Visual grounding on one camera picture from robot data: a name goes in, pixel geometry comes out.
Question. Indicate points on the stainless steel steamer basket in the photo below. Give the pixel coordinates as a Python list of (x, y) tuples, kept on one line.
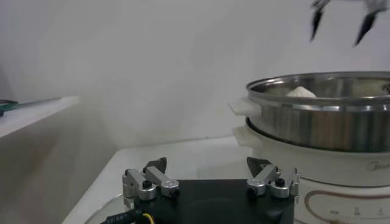
[(320, 124)]

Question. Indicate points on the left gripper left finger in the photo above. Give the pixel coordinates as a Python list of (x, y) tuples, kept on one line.
[(143, 184)]

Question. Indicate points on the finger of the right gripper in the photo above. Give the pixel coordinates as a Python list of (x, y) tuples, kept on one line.
[(367, 24), (316, 24)]

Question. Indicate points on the white steamed baozi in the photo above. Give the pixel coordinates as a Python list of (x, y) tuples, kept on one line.
[(301, 92)]

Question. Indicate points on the cream electric cooking pot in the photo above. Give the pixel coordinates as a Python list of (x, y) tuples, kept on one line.
[(320, 170)]

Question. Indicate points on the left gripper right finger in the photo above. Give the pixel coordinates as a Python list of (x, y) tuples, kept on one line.
[(265, 176)]

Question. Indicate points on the white side table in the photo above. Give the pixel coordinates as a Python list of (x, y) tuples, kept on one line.
[(39, 114)]

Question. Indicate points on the round glass pot lid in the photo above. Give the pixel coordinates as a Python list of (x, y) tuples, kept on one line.
[(106, 210)]

